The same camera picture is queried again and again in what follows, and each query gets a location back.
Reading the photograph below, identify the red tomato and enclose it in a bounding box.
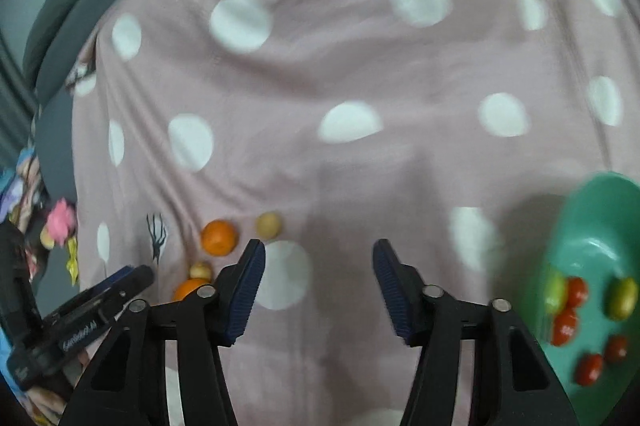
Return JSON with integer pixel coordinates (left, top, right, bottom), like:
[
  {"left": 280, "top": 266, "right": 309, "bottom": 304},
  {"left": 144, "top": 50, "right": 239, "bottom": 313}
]
[{"left": 551, "top": 308, "right": 579, "bottom": 347}]

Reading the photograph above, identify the cherry tomato front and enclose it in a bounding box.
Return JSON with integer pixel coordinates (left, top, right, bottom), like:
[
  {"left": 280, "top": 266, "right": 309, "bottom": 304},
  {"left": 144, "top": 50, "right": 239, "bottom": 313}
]
[{"left": 574, "top": 354, "right": 604, "bottom": 387}]

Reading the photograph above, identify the cherry tomato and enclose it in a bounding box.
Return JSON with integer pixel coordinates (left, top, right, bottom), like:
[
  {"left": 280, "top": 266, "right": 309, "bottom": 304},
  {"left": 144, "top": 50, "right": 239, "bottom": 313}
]
[
  {"left": 574, "top": 354, "right": 604, "bottom": 387},
  {"left": 566, "top": 277, "right": 589, "bottom": 309},
  {"left": 604, "top": 334, "right": 629, "bottom": 364}
]

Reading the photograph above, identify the green lime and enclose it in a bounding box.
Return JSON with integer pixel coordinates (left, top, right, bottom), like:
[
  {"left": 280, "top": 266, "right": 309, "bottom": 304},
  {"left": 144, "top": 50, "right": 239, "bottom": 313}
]
[{"left": 544, "top": 268, "right": 568, "bottom": 316}]

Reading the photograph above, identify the large orange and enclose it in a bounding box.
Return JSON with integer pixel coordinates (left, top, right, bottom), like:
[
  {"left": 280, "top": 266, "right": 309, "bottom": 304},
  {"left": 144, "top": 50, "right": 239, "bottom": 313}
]
[{"left": 172, "top": 278, "right": 210, "bottom": 302}]

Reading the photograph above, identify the yellow-green kiwi fruit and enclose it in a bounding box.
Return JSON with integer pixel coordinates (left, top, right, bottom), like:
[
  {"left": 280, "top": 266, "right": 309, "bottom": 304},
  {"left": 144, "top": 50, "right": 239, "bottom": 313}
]
[{"left": 605, "top": 277, "right": 639, "bottom": 321}]

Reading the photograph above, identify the small mandarin orange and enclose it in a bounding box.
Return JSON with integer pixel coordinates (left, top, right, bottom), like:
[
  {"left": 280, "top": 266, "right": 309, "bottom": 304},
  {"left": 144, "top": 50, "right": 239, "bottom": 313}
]
[{"left": 200, "top": 219, "right": 238, "bottom": 257}]

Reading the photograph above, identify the yellow snack wrapper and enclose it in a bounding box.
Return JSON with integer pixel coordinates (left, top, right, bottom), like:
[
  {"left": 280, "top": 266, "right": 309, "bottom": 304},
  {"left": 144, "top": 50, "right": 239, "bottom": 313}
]
[{"left": 65, "top": 235, "right": 79, "bottom": 285}]

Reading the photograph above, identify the pink plush toy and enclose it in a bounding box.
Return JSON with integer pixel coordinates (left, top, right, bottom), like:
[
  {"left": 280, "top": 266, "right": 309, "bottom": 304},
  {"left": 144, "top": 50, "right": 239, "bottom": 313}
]
[{"left": 46, "top": 199, "right": 77, "bottom": 246}]

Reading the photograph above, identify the green plastic bowl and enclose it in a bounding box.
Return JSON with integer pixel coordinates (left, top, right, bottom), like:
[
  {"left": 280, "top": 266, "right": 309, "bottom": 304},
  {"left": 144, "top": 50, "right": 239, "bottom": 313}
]
[{"left": 524, "top": 173, "right": 639, "bottom": 425}]

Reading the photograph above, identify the beige longan left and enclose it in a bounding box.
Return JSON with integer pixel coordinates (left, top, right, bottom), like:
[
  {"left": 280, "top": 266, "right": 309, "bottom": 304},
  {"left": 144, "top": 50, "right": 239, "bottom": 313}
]
[{"left": 189, "top": 261, "right": 214, "bottom": 283}]

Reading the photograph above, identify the beige longan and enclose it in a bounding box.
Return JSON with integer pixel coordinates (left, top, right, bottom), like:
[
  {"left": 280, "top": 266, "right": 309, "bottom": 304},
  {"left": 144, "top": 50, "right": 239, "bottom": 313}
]
[
  {"left": 255, "top": 212, "right": 283, "bottom": 241},
  {"left": 189, "top": 261, "right": 214, "bottom": 283}
]

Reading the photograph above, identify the beige longan right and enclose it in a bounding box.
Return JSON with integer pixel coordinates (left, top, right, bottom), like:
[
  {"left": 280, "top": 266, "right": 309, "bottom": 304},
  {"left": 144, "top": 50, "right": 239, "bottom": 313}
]
[{"left": 255, "top": 212, "right": 283, "bottom": 241}]

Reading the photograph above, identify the grey sofa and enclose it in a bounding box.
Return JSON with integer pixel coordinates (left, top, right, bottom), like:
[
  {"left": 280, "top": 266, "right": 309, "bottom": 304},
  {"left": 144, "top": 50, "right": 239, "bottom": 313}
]
[{"left": 0, "top": 0, "right": 241, "bottom": 307}]

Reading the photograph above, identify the pink polka dot cloth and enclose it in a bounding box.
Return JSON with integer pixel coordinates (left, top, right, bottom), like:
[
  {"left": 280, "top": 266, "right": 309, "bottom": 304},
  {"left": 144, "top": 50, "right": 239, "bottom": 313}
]
[{"left": 73, "top": 0, "right": 639, "bottom": 425}]

